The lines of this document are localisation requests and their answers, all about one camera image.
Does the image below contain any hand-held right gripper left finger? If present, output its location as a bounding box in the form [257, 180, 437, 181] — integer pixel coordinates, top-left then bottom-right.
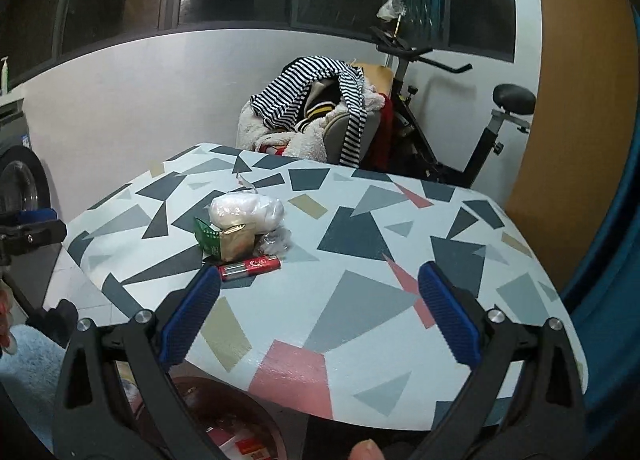
[52, 265, 223, 460]

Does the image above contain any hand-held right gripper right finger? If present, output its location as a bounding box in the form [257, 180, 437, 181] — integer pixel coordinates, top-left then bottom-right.
[417, 261, 587, 460]

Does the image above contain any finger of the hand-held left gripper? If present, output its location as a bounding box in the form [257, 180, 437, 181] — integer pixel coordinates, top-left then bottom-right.
[0, 207, 58, 224]
[0, 220, 68, 257]

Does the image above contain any red battery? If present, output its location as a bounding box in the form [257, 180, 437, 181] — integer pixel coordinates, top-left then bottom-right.
[217, 256, 282, 282]

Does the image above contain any green paper carton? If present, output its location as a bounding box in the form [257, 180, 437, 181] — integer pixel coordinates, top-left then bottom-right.
[194, 217, 257, 262]

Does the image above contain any clear plastic wrapper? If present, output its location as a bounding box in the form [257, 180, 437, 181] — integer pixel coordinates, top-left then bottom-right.
[255, 227, 293, 257]

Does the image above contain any white plastic bag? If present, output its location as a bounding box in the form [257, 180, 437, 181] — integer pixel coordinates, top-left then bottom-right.
[376, 0, 405, 21]
[209, 173, 286, 233]

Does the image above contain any red cigarette pack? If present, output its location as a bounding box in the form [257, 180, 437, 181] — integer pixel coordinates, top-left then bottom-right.
[220, 427, 273, 460]

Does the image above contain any person's right hand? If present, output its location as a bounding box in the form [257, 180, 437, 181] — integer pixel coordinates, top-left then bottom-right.
[348, 439, 388, 460]

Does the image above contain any washing machine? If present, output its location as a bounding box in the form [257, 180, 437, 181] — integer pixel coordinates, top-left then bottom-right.
[0, 90, 63, 311]

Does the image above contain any pale fluffy clothing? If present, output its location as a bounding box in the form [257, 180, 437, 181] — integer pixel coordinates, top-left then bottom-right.
[0, 325, 68, 446]

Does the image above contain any geometric patterned table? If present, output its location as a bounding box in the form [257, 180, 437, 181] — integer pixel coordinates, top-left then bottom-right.
[65, 143, 588, 433]

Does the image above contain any black exercise bike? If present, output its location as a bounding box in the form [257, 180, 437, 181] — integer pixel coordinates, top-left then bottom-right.
[370, 25, 537, 188]

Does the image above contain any red garment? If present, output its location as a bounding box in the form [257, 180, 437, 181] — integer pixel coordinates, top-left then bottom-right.
[370, 95, 402, 168]

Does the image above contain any white fleece garment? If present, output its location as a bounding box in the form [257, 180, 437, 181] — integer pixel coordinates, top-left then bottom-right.
[236, 85, 386, 163]

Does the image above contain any black white striped shirt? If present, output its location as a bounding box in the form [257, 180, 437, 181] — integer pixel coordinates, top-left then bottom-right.
[250, 55, 368, 166]

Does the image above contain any dark jacket with yellow stripes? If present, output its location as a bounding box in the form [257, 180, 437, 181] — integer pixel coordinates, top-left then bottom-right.
[300, 78, 346, 133]

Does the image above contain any wooden chair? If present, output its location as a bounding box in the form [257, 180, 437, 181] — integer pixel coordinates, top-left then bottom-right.
[357, 63, 396, 97]

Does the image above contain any orange wooden panel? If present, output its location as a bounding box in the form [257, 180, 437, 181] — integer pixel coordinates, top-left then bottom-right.
[505, 0, 640, 286]

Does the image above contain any white plastic bag on pole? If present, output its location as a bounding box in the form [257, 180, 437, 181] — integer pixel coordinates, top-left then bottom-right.
[376, 0, 405, 21]

